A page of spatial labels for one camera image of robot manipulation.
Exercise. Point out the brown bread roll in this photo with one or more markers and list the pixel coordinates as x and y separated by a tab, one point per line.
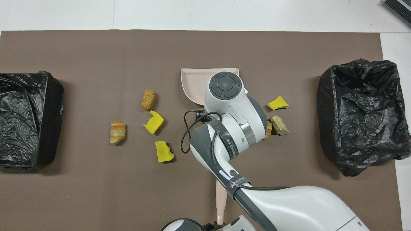
148	100

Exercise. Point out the beige hand brush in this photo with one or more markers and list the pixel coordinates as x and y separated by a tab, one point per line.
221	202

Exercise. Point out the open bin with black bag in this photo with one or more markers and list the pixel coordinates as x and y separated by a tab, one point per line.
362	112

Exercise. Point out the beige plastic dustpan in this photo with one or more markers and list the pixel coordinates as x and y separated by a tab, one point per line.
196	83

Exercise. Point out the brown table mat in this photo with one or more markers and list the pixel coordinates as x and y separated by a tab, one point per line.
96	192

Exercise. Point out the grey ribbed block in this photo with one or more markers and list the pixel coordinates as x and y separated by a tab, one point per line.
399	9

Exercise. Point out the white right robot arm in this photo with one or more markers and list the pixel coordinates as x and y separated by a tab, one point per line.
231	106

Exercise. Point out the pale torn bread piece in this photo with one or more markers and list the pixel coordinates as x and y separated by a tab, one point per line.
279	125

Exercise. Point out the striped croissant piece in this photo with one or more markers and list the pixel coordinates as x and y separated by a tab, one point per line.
269	130
117	132

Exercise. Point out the yellow sponge piece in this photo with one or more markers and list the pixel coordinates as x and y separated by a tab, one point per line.
277	103
163	152
154	123

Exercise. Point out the boxy bin with black bag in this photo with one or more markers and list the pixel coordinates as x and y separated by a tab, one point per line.
25	118

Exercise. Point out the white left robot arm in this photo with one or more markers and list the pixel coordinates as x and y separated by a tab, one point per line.
183	225

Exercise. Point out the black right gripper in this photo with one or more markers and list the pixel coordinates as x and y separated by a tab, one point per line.
201	115

